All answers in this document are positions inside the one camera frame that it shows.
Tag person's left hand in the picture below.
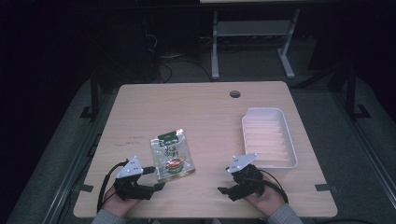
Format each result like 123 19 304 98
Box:
102 185 141 218

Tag clear green-topped snack packet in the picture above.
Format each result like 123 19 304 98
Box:
149 128 196 182

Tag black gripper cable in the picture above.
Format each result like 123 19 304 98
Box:
96 160 129 214
259 169 290 205

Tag black floor cables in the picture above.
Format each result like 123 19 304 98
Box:
146 31 216 84

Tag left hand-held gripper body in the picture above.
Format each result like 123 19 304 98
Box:
113 155 155 201

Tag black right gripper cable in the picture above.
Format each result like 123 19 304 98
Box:
259 169 290 205

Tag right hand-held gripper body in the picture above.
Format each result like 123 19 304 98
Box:
226 152 266 203

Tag white metal table frame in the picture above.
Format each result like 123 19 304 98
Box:
199 0 302 80

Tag black metal stand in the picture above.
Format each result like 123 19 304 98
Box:
78 70 105 123
345 64 372 119

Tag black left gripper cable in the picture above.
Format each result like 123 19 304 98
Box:
96 160 129 214

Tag person's right hand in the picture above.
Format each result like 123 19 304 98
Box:
244 180 286 217

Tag white plastic tray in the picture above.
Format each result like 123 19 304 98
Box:
241 106 299 170

